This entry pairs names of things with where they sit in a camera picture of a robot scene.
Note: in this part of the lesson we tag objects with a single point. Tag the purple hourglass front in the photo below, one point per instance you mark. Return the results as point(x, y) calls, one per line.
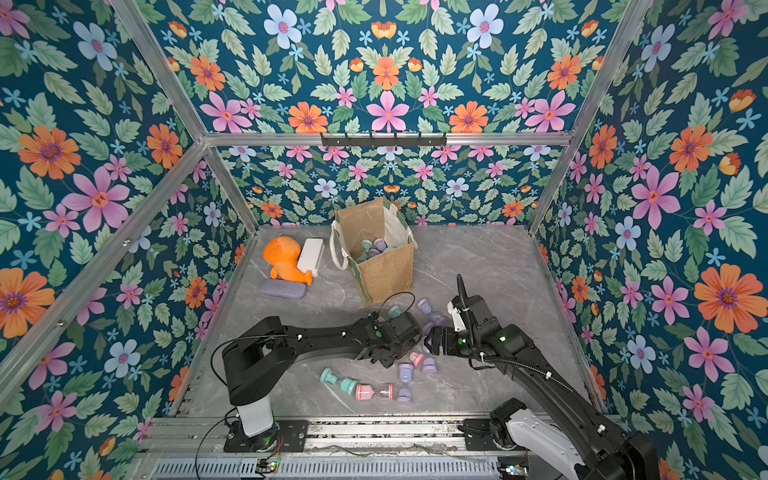
point(405, 375)

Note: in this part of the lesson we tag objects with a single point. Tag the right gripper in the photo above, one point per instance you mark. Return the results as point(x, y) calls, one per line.
point(471, 315)

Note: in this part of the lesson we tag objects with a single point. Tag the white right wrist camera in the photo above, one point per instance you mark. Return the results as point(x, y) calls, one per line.
point(456, 314)

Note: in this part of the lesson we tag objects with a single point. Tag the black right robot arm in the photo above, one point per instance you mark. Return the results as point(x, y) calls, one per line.
point(576, 439)

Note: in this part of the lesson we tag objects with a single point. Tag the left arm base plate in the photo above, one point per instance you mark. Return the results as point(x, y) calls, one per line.
point(283, 436)

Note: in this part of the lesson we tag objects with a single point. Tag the pink hourglass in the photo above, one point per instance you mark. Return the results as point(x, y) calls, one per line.
point(416, 359)
point(367, 392)

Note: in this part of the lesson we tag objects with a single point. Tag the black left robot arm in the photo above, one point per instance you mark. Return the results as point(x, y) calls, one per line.
point(254, 362)

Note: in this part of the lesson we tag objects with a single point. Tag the black hook rail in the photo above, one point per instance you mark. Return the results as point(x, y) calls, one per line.
point(370, 140)

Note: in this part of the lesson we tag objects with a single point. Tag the purple hourglass pair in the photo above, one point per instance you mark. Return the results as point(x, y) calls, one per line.
point(429, 366)

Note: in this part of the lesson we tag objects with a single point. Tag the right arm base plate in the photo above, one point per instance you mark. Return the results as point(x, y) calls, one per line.
point(511, 426)

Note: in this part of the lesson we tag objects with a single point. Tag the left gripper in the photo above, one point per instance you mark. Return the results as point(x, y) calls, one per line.
point(410, 343)

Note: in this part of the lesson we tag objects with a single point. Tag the orange plush toy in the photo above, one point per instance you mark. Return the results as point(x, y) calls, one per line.
point(282, 254)

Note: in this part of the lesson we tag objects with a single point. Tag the white rectangular box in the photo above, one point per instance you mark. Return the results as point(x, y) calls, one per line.
point(310, 256)

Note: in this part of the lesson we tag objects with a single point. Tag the pink hourglass front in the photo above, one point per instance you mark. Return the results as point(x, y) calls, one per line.
point(367, 392)

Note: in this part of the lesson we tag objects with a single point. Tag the large teal hourglass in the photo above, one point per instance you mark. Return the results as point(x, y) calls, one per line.
point(366, 245)

